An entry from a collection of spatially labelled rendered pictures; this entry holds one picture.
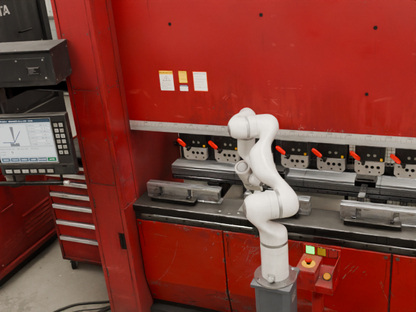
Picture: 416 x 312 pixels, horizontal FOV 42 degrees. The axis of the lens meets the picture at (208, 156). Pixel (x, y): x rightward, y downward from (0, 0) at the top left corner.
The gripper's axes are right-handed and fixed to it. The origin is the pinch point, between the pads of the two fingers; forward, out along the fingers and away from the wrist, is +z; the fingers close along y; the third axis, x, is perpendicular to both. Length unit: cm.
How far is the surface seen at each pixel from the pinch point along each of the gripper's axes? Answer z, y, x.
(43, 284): 80, 182, 70
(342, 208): 17.7, -44.6, -3.3
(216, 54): -52, 23, -55
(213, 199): 18.3, 33.2, 2.3
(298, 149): -10.6, -20.5, -23.2
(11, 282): 76, 208, 75
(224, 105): -30, 21, -36
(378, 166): -5, -63, -21
